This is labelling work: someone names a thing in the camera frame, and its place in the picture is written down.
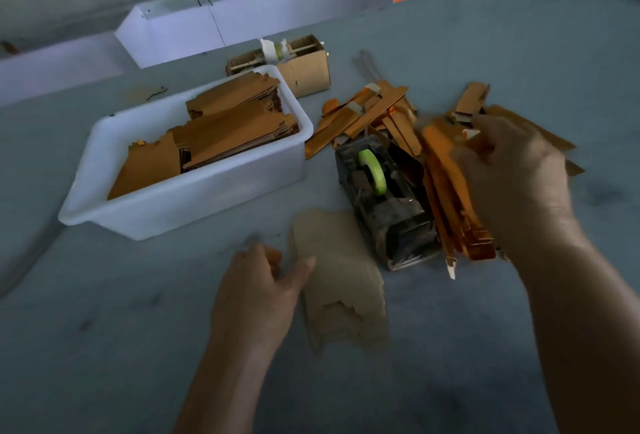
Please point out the small cardboard box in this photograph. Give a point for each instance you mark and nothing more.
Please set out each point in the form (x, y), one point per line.
(312, 73)

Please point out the white plastic bin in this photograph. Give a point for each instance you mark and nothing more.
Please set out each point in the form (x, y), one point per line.
(185, 206)

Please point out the small brown object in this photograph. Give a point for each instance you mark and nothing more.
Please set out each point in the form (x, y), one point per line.
(8, 47)

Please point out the gold cartons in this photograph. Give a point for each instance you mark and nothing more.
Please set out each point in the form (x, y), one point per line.
(240, 128)

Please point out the black tape dispenser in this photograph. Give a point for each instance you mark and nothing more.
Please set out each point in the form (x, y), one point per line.
(400, 228)

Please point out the pile of beige blanks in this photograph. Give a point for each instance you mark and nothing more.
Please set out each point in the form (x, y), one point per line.
(345, 274)

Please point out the person's left forearm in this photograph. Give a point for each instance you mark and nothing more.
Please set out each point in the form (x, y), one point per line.
(230, 394)

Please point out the person's right forearm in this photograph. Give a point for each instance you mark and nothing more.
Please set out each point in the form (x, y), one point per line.
(590, 344)

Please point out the pile of gold boxes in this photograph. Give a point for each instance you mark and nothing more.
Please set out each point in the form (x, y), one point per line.
(445, 188)

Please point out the person's right hand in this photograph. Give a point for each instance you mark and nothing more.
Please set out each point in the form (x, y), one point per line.
(515, 184)

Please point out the person's left hand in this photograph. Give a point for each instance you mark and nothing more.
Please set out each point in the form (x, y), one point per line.
(255, 304)

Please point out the green tape roll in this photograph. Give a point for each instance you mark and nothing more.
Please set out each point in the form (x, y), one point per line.
(373, 170)

